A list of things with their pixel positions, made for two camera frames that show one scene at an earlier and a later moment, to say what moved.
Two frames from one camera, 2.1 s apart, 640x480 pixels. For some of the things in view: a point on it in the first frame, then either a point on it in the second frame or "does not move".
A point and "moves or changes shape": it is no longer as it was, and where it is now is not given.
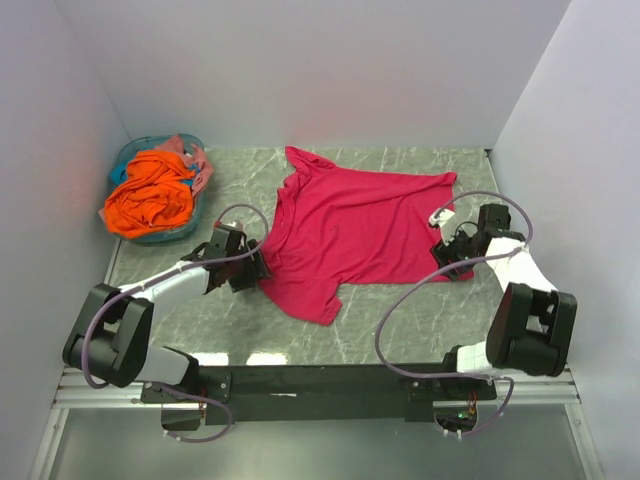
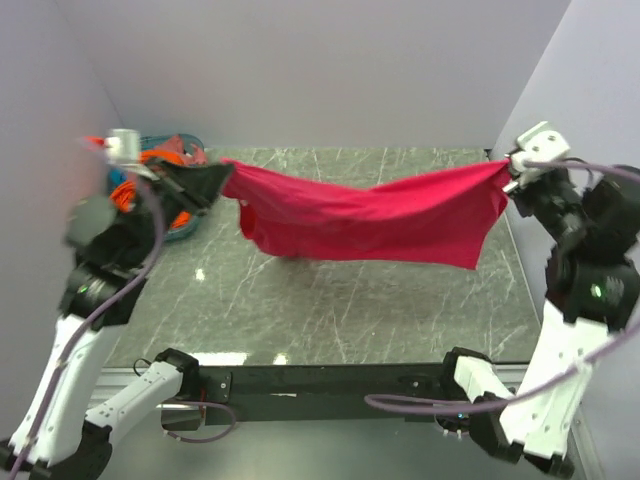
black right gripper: (443, 253) to (521, 191)
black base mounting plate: (324, 391) does not move
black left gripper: (257, 270) to (193, 187)
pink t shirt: (203, 167) does not move
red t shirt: (336, 227) moves or changes shape
